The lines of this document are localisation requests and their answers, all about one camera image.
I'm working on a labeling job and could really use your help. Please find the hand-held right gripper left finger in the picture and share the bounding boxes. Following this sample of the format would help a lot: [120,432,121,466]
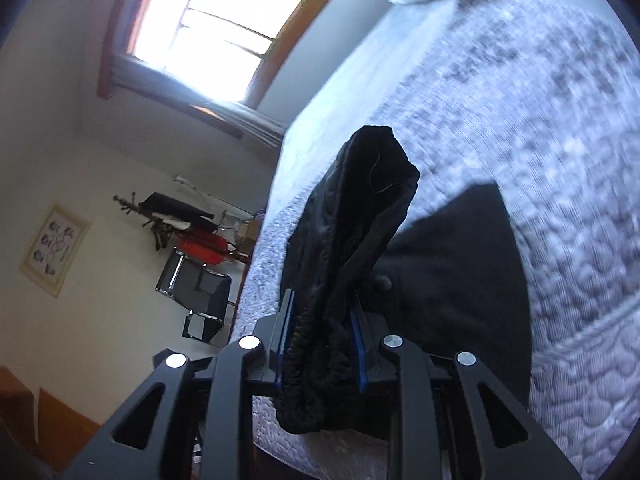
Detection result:
[65,287,298,480]

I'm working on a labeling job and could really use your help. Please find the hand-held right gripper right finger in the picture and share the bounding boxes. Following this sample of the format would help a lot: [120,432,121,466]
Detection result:
[350,305,583,480]

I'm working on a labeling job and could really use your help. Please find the black pants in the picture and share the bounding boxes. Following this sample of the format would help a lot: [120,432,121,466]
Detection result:
[274,125,533,433]

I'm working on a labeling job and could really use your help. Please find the black chrome-framed chair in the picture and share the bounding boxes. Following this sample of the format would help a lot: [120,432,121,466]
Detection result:
[155,247,238,345]

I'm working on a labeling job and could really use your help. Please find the cardboard box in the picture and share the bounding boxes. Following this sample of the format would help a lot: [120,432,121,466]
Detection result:
[237,220,261,256]

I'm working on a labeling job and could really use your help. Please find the hanging red garment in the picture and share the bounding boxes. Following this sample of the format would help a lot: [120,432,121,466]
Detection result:
[175,227,228,266]

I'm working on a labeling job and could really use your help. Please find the hanging black garment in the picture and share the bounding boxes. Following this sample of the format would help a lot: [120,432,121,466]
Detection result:
[139,192,216,228]

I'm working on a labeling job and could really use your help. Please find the wooden coat rack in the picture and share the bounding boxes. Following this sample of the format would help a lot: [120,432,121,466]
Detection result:
[112,191,251,266]

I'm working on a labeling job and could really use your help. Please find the lavender quilted mat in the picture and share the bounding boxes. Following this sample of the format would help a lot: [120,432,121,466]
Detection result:
[232,0,640,480]

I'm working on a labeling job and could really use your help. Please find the bed with blue sheet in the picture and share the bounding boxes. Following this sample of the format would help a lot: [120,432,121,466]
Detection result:
[232,0,640,480]

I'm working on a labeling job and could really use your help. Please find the wide wooden-framed window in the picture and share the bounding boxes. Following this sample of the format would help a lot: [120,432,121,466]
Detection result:
[97,0,340,111]

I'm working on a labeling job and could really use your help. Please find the white wire rack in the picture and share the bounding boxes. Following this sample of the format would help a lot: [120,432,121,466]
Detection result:
[217,207,251,241]

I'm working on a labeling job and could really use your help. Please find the framed wall picture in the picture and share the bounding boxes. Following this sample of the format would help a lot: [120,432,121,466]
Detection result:
[20,203,93,298]

